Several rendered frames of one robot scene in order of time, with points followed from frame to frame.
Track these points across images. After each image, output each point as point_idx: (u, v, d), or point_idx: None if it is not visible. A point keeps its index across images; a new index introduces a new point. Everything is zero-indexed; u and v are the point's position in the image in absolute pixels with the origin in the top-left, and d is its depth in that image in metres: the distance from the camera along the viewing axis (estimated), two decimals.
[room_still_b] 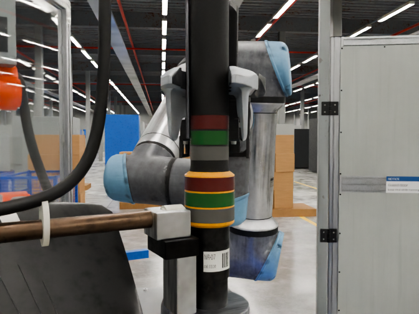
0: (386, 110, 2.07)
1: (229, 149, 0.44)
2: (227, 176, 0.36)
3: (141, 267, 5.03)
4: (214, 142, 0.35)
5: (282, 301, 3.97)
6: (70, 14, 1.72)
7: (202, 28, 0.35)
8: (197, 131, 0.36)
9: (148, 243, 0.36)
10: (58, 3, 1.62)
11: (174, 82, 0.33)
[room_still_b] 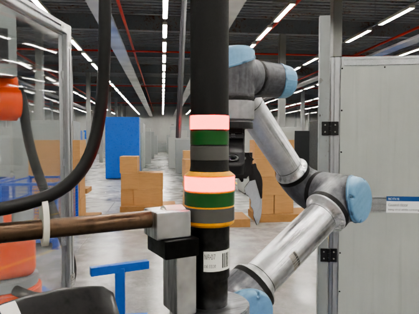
0: (386, 130, 2.07)
1: None
2: (227, 176, 0.36)
3: (142, 275, 5.04)
4: (214, 142, 0.35)
5: (282, 312, 3.97)
6: (71, 38, 1.72)
7: (202, 28, 0.35)
8: (197, 131, 0.36)
9: (148, 243, 0.36)
10: (59, 29, 1.62)
11: None
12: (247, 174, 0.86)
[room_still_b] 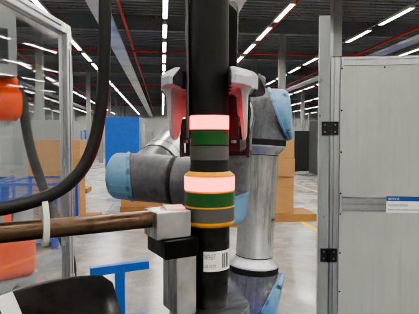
0: (386, 130, 2.07)
1: (229, 148, 0.44)
2: (227, 176, 0.36)
3: (142, 275, 5.04)
4: (214, 142, 0.35)
5: (282, 312, 3.97)
6: (71, 38, 1.72)
7: (202, 28, 0.35)
8: (197, 131, 0.36)
9: (148, 243, 0.36)
10: (59, 29, 1.62)
11: (175, 82, 0.33)
12: None
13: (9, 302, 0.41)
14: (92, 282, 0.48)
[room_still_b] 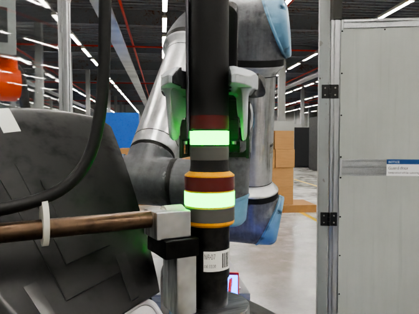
0: (387, 93, 2.07)
1: (229, 149, 0.44)
2: (227, 176, 0.36)
3: None
4: (214, 142, 0.35)
5: (282, 293, 3.96)
6: None
7: (202, 28, 0.35)
8: (197, 131, 0.36)
9: (148, 243, 0.36)
10: None
11: (174, 81, 0.33)
12: None
13: (5, 115, 0.41)
14: (90, 120, 0.47)
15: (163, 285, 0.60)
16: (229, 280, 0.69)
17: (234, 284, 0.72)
